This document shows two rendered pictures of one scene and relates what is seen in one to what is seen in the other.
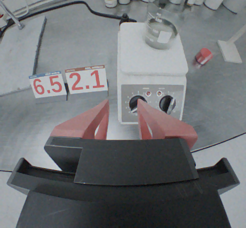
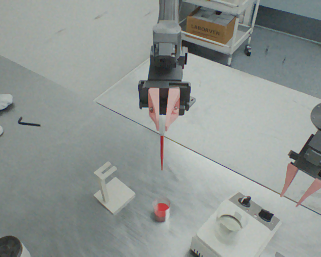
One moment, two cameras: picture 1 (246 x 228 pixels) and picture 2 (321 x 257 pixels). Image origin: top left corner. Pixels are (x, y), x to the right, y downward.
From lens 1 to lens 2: 0.65 m
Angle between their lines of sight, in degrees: 55
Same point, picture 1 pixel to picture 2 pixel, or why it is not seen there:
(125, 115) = (275, 220)
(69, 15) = not seen: outside the picture
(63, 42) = not seen: outside the picture
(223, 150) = (212, 154)
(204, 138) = (221, 172)
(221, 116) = (193, 170)
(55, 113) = not seen: outside the picture
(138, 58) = (252, 230)
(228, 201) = (232, 126)
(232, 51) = (112, 192)
